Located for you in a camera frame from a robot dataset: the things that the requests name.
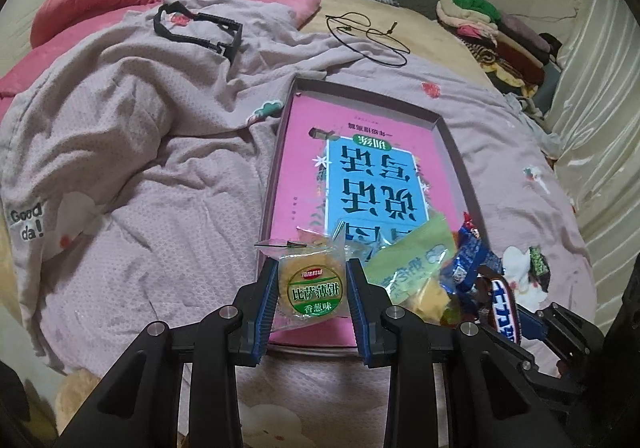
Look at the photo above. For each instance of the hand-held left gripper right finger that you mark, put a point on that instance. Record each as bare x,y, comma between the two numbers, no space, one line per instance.
356,298

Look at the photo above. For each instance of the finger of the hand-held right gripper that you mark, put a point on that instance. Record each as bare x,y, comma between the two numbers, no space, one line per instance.
545,375
555,328

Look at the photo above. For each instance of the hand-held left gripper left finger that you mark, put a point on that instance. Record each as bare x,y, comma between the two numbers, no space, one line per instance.
270,303

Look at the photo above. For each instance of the round cracker packet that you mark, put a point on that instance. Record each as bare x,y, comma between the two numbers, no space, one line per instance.
312,293

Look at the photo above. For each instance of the brown chocolate bar packet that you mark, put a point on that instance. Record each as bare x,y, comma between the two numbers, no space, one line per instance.
502,310

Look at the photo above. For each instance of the clear plastic packet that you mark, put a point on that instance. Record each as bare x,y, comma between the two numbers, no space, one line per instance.
357,235

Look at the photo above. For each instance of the pink cardboard box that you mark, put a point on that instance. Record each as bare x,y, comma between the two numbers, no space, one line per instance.
305,152

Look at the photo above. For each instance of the light green snack packet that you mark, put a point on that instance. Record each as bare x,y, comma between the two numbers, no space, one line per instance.
405,263

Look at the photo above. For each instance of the yellow pastry packet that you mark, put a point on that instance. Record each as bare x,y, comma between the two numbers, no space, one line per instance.
425,303

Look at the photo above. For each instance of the blue snack packet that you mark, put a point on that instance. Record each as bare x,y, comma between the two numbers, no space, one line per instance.
470,258

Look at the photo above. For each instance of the lilac crumpled blanket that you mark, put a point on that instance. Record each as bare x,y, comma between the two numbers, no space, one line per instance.
150,152

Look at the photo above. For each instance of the lilac printed bed sheet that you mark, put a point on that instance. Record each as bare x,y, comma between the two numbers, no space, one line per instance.
500,137

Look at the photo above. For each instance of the cream curtain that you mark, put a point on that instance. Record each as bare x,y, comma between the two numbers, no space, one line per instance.
600,127

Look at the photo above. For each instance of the pale grey cloth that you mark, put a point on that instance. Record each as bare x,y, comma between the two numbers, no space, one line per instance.
532,125

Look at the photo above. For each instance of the beige plush cushion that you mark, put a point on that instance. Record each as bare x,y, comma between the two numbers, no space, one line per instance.
75,393

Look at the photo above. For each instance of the beige blanket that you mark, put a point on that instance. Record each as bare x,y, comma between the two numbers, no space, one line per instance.
435,37

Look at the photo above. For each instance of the pile of folded clothes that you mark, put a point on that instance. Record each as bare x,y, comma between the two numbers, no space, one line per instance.
480,10

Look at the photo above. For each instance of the black plastic frame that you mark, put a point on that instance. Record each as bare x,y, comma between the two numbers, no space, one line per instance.
231,45

